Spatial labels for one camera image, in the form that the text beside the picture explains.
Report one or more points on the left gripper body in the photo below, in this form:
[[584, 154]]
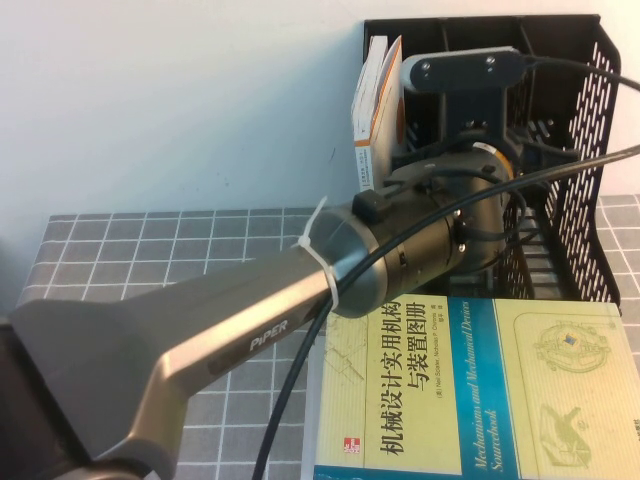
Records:
[[475, 110]]

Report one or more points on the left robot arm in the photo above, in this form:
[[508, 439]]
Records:
[[225, 320]]

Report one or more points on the white orange book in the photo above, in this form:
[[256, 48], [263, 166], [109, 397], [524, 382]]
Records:
[[372, 115]]

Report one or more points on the black perforated book stand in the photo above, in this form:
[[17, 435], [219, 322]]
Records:
[[590, 200]]

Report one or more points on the yellow green mechanisms book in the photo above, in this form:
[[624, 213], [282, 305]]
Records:
[[500, 390]]

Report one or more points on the pale grey book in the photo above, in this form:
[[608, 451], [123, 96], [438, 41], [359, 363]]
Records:
[[310, 425]]

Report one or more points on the white zip tie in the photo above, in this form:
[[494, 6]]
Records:
[[325, 270]]

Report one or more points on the grey checkered tablecloth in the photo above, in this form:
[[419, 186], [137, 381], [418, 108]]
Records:
[[100, 250]]

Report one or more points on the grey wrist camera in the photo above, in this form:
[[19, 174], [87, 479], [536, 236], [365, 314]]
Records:
[[460, 67]]

